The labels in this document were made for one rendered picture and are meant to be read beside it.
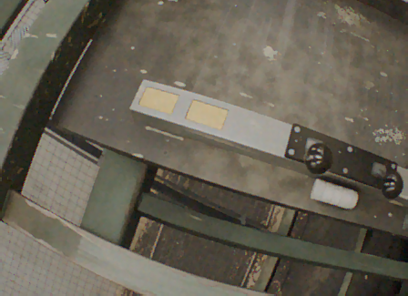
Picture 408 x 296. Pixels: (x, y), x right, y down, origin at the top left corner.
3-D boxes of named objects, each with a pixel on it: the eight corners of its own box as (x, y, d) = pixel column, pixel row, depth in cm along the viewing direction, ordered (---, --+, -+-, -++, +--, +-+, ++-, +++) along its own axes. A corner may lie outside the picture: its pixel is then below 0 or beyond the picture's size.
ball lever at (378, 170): (381, 184, 59) (401, 205, 46) (363, 178, 59) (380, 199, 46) (388, 160, 58) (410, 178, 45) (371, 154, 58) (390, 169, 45)
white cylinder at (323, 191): (308, 199, 61) (350, 211, 60) (312, 195, 59) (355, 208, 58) (313, 181, 62) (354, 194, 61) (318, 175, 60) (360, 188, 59)
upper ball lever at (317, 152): (321, 162, 60) (328, 182, 47) (298, 155, 61) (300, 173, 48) (328, 137, 60) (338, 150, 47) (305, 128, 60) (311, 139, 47)
